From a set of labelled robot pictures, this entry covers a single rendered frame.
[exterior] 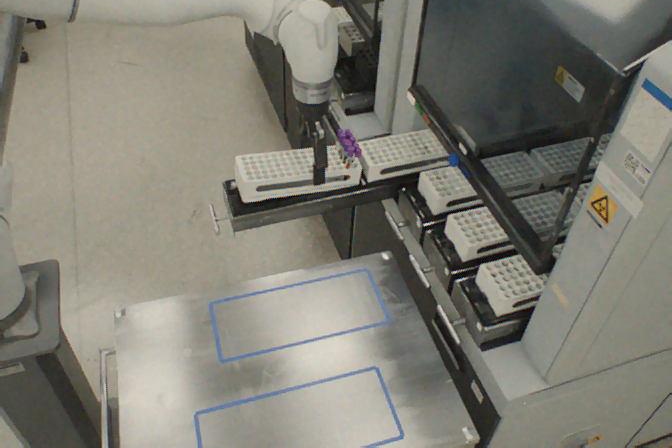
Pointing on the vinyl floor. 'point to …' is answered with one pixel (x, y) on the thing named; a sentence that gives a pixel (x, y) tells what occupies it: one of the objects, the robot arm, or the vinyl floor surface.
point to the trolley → (285, 366)
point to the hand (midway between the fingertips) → (312, 163)
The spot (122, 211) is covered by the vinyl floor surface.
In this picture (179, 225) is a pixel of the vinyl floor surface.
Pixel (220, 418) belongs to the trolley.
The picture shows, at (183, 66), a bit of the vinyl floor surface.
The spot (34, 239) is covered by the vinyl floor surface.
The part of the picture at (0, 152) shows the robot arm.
